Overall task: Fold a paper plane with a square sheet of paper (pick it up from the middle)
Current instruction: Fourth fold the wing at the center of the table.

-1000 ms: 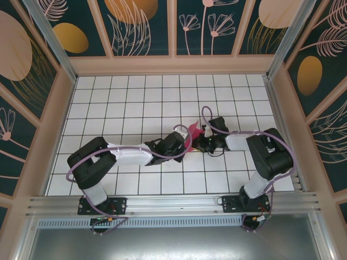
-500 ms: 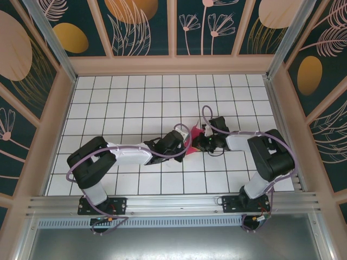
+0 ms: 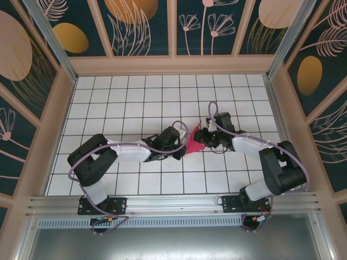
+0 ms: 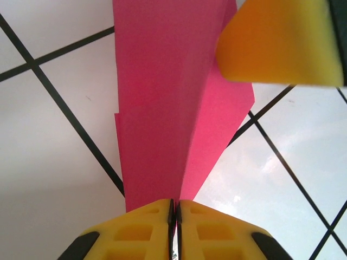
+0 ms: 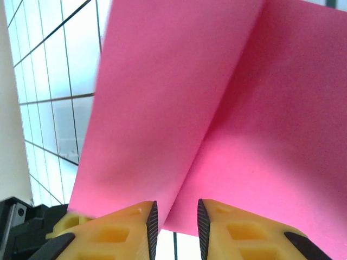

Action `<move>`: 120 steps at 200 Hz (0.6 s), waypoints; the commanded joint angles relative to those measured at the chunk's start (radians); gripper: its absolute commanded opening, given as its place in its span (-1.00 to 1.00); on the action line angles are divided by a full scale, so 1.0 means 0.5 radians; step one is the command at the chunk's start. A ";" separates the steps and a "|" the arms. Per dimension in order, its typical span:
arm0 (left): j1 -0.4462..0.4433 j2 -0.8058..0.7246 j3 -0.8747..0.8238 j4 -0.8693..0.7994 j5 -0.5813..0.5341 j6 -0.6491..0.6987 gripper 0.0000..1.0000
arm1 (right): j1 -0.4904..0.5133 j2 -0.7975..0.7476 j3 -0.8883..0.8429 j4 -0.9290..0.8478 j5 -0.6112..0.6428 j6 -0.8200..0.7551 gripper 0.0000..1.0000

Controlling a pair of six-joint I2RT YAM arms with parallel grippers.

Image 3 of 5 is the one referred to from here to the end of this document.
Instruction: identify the pink cloth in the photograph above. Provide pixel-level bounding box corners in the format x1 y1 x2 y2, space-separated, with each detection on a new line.
184 120 206 157

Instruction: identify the grey metal sheet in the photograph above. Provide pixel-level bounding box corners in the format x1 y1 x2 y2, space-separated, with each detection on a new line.
16 213 334 260

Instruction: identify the long aluminium mounting rail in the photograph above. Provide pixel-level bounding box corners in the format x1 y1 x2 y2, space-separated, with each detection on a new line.
25 191 322 217

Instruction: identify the aluminium side rail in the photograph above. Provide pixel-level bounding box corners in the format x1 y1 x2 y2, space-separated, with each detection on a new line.
264 77 309 193

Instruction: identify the grey slotted cable duct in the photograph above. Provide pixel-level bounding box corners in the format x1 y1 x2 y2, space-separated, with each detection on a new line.
36 216 245 229

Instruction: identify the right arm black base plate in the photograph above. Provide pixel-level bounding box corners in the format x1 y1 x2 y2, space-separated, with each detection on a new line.
221 194 272 213

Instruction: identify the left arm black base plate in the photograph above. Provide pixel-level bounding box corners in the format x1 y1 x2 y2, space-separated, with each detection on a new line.
78 196 128 216

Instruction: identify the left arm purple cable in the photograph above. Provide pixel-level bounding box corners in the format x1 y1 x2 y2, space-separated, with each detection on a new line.
68 120 188 237

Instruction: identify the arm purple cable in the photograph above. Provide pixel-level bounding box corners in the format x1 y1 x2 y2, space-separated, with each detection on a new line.
207 101 311 233
68 120 188 237

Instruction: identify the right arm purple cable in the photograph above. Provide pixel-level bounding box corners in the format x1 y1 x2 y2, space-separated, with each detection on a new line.
207 101 311 233

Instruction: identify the aluminium corner post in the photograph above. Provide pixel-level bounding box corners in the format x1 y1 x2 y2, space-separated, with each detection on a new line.
23 0 78 82
265 0 320 79

